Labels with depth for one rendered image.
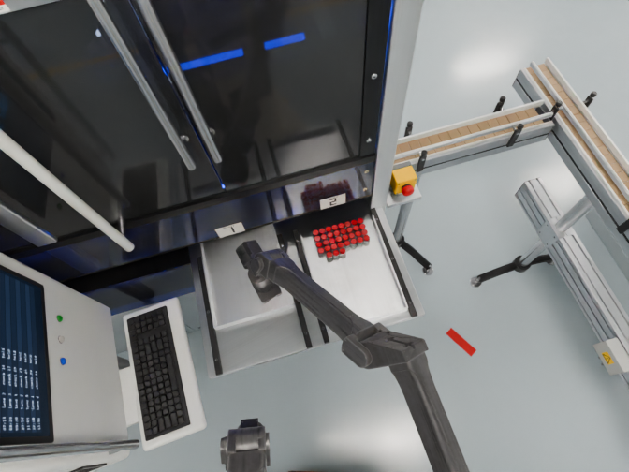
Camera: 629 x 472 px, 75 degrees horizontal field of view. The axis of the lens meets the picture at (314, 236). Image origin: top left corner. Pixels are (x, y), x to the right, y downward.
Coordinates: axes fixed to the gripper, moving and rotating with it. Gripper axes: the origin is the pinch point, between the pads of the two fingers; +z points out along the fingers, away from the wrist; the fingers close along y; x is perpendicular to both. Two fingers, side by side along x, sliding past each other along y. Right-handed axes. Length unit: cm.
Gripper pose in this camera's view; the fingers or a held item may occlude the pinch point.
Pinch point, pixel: (269, 291)
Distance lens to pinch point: 131.2
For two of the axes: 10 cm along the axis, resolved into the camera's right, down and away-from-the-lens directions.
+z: 0.6, 3.8, 9.2
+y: -4.9, -7.9, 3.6
